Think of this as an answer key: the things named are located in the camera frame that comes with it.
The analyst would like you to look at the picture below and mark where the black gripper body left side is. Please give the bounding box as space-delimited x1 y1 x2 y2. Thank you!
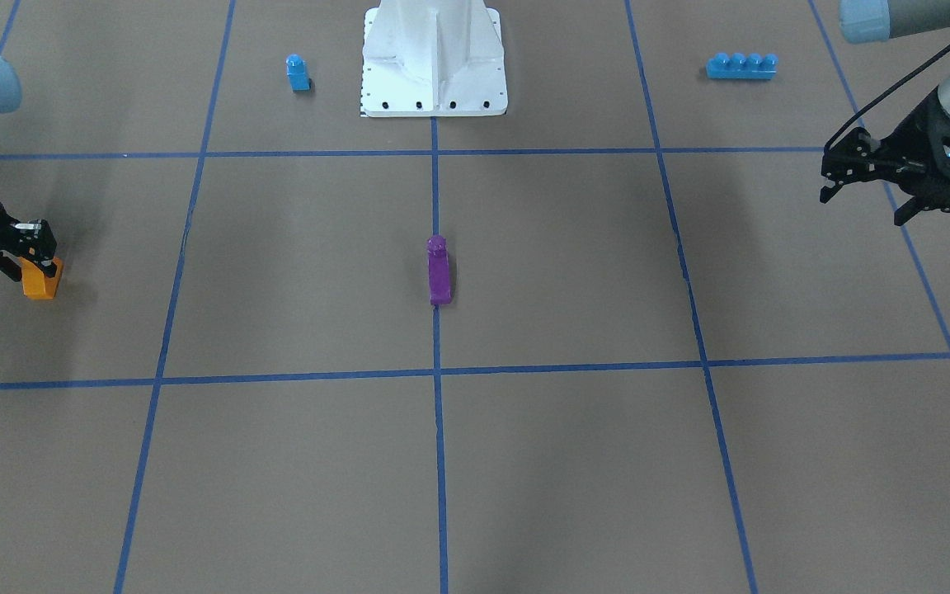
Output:
882 91 950 213

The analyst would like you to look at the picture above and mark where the orange trapezoid block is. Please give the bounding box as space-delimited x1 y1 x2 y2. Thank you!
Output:
20 257 63 300

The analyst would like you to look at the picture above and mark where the purple trapezoid block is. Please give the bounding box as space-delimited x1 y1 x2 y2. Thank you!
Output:
426 234 453 307

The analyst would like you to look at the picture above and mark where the long blue studded block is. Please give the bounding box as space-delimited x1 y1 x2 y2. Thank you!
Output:
705 52 779 80

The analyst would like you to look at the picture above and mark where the small blue block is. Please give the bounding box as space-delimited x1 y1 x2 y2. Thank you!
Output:
285 54 312 92

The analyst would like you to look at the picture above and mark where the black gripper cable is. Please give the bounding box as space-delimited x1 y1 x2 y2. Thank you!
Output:
823 16 950 153

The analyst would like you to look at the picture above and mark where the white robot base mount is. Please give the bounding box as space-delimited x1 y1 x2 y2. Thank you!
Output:
360 1 509 118

